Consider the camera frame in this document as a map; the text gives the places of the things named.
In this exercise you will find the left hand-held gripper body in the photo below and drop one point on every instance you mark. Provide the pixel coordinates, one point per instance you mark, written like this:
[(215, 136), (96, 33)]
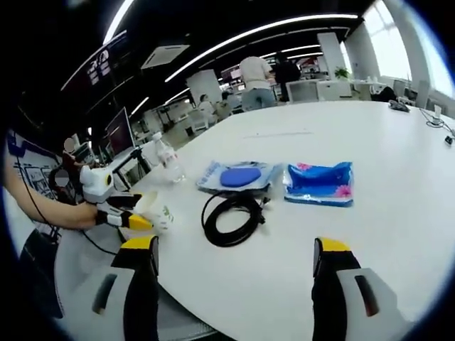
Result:
[(96, 184)]

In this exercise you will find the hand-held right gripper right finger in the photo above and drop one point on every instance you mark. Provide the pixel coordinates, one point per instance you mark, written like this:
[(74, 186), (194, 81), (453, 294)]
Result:
[(330, 309)]

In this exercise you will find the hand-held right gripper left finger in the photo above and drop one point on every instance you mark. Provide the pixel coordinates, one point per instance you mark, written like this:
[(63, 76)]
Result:
[(142, 305)]

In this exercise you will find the white paper cup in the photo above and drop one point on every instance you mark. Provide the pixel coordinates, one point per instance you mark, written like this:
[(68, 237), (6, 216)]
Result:
[(156, 213)]

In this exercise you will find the clear plastic water bottle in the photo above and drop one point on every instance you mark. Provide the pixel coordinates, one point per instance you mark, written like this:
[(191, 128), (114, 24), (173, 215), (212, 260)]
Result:
[(168, 163)]

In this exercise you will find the blue pad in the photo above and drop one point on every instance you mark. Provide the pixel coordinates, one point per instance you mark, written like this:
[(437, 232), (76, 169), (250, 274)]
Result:
[(238, 177)]

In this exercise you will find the blue tissue pack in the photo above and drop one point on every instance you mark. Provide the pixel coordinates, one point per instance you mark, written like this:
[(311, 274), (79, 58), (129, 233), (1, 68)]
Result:
[(316, 184)]

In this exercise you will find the person's left hand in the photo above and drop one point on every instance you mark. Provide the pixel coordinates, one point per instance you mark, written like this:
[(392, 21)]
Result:
[(85, 216)]

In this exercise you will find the monitor on black tripod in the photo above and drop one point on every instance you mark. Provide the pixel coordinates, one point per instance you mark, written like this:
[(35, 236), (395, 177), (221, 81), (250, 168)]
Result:
[(120, 133)]

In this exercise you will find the white table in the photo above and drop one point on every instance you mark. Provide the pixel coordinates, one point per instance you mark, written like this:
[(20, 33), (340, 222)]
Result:
[(355, 231)]

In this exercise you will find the person's dark clothing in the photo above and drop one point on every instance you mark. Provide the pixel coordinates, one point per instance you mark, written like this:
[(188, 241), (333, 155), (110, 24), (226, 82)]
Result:
[(39, 273)]

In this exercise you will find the ceiling air vent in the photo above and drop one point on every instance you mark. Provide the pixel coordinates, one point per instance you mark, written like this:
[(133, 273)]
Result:
[(165, 56)]

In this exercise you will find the short ceiling light strip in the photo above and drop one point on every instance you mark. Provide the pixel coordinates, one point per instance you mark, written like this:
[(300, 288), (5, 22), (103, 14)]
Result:
[(117, 19)]

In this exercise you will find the small black device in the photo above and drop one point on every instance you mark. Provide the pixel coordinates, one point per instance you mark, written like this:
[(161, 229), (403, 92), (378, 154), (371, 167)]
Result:
[(449, 140)]

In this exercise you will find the grey item on table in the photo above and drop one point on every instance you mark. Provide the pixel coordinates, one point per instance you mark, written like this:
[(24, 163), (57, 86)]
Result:
[(398, 106)]

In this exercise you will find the long ceiling light strip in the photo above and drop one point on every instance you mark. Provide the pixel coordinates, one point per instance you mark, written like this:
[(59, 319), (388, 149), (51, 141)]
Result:
[(256, 32)]

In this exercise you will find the white counter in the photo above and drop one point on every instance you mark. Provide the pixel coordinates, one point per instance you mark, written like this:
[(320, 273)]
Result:
[(313, 91)]

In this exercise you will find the potted green plant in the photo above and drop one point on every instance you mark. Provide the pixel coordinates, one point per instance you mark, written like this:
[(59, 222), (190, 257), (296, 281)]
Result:
[(342, 73)]

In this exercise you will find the narrow bright window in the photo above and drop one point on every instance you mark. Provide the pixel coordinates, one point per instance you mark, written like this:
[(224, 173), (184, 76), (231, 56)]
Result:
[(401, 42)]

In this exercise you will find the wall poster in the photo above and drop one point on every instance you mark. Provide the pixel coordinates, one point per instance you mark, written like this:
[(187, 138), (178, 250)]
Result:
[(32, 167)]

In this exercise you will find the dark wall screen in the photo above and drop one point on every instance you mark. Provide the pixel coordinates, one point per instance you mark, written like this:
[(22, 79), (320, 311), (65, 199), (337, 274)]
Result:
[(106, 60)]

